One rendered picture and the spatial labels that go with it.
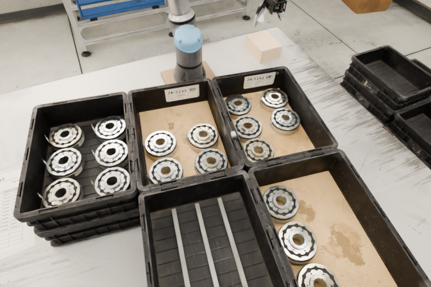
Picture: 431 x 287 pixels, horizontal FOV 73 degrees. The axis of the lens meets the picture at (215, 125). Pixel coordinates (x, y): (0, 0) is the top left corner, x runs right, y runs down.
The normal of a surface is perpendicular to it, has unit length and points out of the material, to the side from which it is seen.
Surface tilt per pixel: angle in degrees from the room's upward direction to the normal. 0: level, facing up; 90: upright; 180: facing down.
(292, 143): 0
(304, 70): 0
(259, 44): 0
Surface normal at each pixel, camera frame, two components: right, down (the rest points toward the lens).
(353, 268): 0.02, -0.65
